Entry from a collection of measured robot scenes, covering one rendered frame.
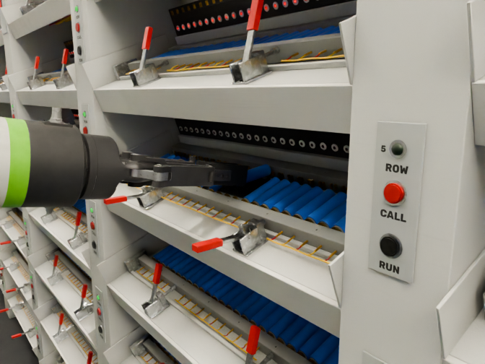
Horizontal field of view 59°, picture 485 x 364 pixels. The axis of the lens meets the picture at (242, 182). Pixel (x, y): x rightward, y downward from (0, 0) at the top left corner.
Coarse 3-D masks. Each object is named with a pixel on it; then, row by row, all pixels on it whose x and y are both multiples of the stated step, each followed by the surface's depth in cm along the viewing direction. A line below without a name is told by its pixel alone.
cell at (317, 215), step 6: (342, 192) 54; (336, 198) 53; (342, 198) 53; (324, 204) 52; (330, 204) 52; (336, 204) 52; (318, 210) 51; (324, 210) 51; (330, 210) 52; (312, 216) 51; (318, 216) 51; (324, 216) 51; (318, 222) 51
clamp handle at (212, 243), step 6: (240, 228) 51; (240, 234) 51; (204, 240) 49; (210, 240) 48; (216, 240) 48; (222, 240) 49; (228, 240) 50; (234, 240) 50; (192, 246) 48; (198, 246) 47; (204, 246) 47; (210, 246) 48; (216, 246) 48; (198, 252) 47
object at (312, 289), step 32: (288, 160) 66; (320, 160) 61; (128, 192) 80; (160, 224) 66; (192, 224) 62; (224, 224) 59; (224, 256) 53; (256, 256) 50; (288, 256) 48; (256, 288) 51; (288, 288) 45; (320, 288) 42; (320, 320) 43
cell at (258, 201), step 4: (284, 180) 62; (276, 184) 61; (280, 184) 61; (284, 184) 61; (288, 184) 61; (272, 188) 60; (276, 188) 60; (280, 188) 60; (264, 192) 60; (268, 192) 60; (272, 192) 60; (276, 192) 60; (260, 196) 59; (264, 196) 59; (268, 196) 59; (256, 200) 58; (260, 200) 58; (264, 200) 59; (260, 204) 58
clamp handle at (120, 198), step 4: (144, 188) 71; (144, 192) 71; (116, 196) 69; (120, 196) 69; (124, 196) 69; (128, 196) 70; (132, 196) 70; (136, 196) 70; (140, 196) 71; (104, 200) 68; (108, 200) 67; (112, 200) 68; (116, 200) 68; (120, 200) 69; (124, 200) 69
